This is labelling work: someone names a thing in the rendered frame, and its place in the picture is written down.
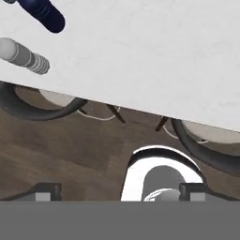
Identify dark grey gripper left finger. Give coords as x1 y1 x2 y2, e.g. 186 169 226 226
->
0 182 63 203

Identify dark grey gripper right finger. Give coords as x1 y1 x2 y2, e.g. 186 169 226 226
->
178 182 240 203

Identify white and black round thing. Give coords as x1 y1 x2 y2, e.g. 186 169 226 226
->
120 144 207 203

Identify grey ribbed bottle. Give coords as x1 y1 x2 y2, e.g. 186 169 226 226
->
0 37 51 76

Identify dark blue plastic bottle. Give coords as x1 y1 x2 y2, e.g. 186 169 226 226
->
17 0 67 35

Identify dark ring bar stool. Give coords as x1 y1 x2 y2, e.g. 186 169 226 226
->
155 115 240 178
0 80 127 124

